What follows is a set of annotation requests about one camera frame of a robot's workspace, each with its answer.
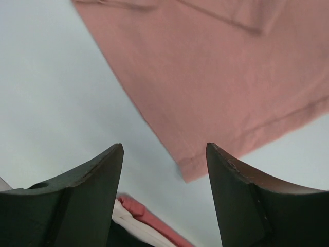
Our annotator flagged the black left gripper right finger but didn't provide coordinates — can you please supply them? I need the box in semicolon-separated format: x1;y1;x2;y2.
206;143;328;246

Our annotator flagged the folded white t shirt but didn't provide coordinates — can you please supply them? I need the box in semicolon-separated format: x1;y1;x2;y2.
112;199;175;247

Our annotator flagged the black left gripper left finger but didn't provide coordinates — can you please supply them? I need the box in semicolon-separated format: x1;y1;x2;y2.
1;144;124;246

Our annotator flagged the pink t shirt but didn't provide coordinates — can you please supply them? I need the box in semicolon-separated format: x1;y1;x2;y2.
74;1;328;182

